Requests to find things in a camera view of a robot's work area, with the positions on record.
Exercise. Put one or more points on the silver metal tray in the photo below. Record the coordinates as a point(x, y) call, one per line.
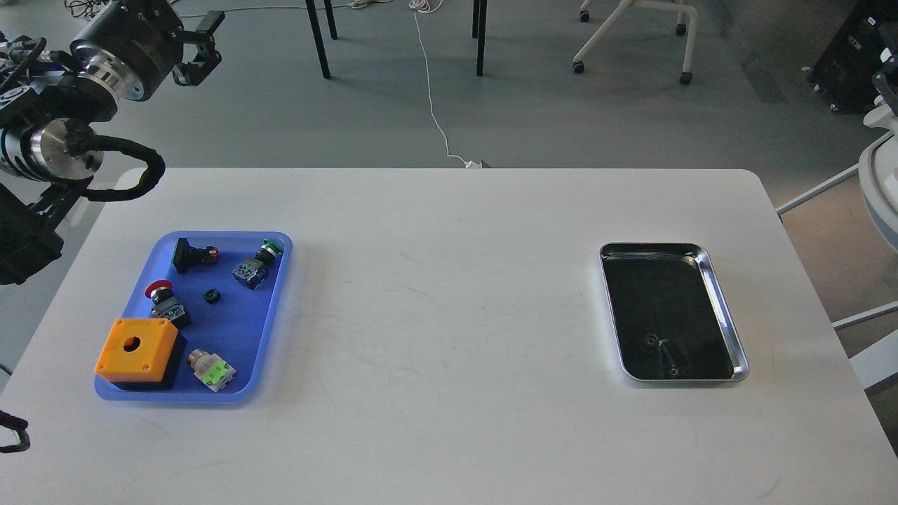
point(670, 290)

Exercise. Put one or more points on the blue plastic tray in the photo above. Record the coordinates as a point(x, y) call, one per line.
point(237, 327)

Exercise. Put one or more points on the black equipment case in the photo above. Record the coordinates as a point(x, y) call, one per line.
point(843, 74)

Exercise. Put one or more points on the white chair right edge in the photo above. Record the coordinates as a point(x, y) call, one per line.
point(877, 173)

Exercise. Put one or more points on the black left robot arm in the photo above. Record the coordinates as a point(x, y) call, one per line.
point(51, 100)

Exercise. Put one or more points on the black table leg right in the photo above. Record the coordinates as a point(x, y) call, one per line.
point(478, 26)

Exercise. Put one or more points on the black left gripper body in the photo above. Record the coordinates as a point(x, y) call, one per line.
point(137, 34)

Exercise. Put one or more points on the orange button box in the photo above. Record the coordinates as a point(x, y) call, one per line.
point(141, 355)

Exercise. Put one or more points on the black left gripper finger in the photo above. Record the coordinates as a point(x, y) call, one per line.
point(207, 58)

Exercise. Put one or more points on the red emergency stop button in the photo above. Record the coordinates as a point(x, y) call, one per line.
point(166, 305)

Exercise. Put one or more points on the small black gear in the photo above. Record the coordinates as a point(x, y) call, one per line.
point(212, 296)

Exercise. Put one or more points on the black table leg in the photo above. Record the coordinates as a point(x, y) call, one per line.
point(317, 32)
point(478, 26)

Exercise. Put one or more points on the light green switch module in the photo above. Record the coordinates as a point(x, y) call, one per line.
point(211, 369)

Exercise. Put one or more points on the green push button switch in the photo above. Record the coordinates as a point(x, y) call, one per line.
point(252, 271)

